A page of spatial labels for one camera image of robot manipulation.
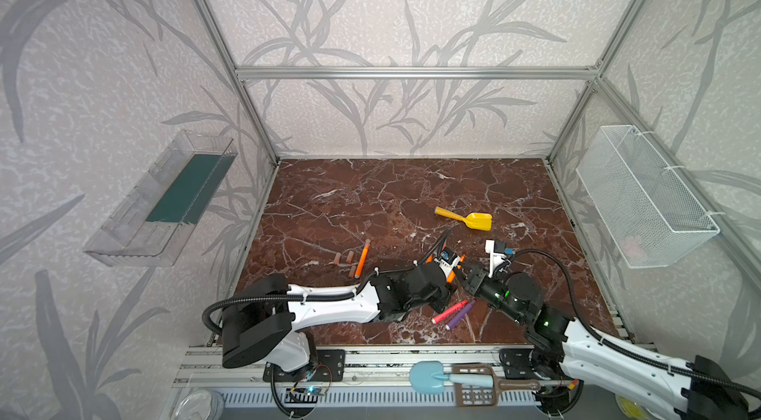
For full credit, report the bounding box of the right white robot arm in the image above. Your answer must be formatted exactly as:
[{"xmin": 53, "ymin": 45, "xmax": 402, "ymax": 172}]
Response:
[{"xmin": 456, "ymin": 265, "xmax": 760, "ymax": 419}]

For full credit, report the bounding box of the right pink marker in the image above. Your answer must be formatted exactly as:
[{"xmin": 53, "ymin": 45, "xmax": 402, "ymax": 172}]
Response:
[{"xmin": 431, "ymin": 300, "xmax": 468, "ymax": 324}]

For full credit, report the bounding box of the clear plastic wall shelf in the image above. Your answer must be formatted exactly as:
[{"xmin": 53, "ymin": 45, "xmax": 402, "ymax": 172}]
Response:
[{"xmin": 83, "ymin": 130, "xmax": 238, "ymax": 267}]

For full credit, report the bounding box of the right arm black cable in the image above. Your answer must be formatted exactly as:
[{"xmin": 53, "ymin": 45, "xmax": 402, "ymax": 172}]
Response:
[{"xmin": 510, "ymin": 248, "xmax": 761, "ymax": 400}]

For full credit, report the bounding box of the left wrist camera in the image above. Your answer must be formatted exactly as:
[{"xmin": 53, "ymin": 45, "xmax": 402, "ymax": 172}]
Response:
[{"xmin": 432, "ymin": 247, "xmax": 460, "ymax": 277}]

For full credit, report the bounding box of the orange marker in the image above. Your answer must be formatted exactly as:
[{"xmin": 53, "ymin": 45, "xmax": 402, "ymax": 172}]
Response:
[
  {"xmin": 354, "ymin": 239, "xmax": 371, "ymax": 279},
  {"xmin": 446, "ymin": 255, "xmax": 466, "ymax": 283}
]

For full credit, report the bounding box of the yellow toy scoop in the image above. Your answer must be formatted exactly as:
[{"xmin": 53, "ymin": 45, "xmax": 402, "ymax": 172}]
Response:
[{"xmin": 434, "ymin": 207, "xmax": 493, "ymax": 232}]

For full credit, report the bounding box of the aluminium front rail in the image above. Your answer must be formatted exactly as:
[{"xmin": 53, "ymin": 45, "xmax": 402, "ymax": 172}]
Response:
[{"xmin": 171, "ymin": 344, "xmax": 670, "ymax": 388}]

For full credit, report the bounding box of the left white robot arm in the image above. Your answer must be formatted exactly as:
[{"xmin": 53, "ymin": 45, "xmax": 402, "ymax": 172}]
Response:
[{"xmin": 201, "ymin": 261, "xmax": 459, "ymax": 374}]

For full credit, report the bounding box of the white wire basket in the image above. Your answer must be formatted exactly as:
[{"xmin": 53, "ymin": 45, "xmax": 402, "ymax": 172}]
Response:
[{"xmin": 577, "ymin": 125, "xmax": 721, "ymax": 269}]

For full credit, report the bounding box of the purple marker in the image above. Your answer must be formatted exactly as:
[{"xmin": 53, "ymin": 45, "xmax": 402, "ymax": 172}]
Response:
[{"xmin": 446, "ymin": 300, "xmax": 476, "ymax": 331}]

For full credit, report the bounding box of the clear glass bowl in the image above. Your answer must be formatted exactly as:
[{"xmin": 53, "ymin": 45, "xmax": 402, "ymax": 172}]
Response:
[{"xmin": 170, "ymin": 389, "xmax": 225, "ymax": 420}]

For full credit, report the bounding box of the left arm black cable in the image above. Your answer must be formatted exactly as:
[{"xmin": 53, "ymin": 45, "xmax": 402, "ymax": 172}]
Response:
[{"xmin": 201, "ymin": 226, "xmax": 456, "ymax": 333}]

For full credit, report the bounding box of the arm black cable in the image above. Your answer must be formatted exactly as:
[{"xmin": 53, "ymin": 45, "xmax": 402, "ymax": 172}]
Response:
[
  {"xmin": 510, "ymin": 248, "xmax": 761, "ymax": 400},
  {"xmin": 201, "ymin": 226, "xmax": 456, "ymax": 333}
]

